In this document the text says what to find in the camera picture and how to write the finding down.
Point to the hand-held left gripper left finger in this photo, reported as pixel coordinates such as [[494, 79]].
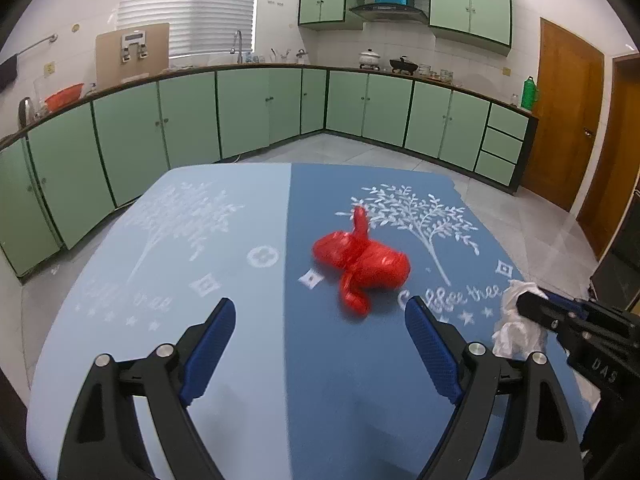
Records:
[[210, 355]]

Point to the black wok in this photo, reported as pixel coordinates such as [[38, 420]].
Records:
[[402, 65]]

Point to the blue tree print tablecloth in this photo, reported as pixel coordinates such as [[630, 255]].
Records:
[[250, 210]]

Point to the green drawer unit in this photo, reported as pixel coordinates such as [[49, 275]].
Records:
[[502, 142]]

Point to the metal sink faucet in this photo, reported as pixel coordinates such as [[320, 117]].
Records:
[[238, 45]]

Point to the white plastic bag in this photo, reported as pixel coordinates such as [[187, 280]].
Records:
[[510, 330]]

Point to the range hood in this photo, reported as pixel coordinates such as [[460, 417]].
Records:
[[387, 12]]

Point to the white cooking pot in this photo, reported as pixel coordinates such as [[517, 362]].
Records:
[[369, 58]]

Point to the metal wall rail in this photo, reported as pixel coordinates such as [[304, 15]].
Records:
[[37, 45]]

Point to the dark hanging towel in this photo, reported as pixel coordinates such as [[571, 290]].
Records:
[[7, 72]]

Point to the white window blind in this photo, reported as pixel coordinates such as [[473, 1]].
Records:
[[200, 5]]

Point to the green wall cabinets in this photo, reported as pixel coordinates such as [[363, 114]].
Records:
[[450, 5]]

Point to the green thermos jug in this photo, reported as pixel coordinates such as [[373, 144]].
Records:
[[529, 94]]

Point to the narrow wooden door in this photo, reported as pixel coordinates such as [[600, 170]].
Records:
[[622, 160]]

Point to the group of glass jars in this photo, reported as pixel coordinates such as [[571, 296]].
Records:
[[435, 72]]

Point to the orange plastic basin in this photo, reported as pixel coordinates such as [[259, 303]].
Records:
[[62, 96]]

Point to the green base cabinets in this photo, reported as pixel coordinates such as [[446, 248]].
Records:
[[190, 110]]

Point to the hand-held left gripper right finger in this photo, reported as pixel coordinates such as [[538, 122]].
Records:
[[430, 350]]

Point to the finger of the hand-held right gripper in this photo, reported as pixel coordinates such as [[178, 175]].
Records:
[[535, 307], [590, 307]]

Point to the red plastic bag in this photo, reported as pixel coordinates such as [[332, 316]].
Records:
[[370, 265]]

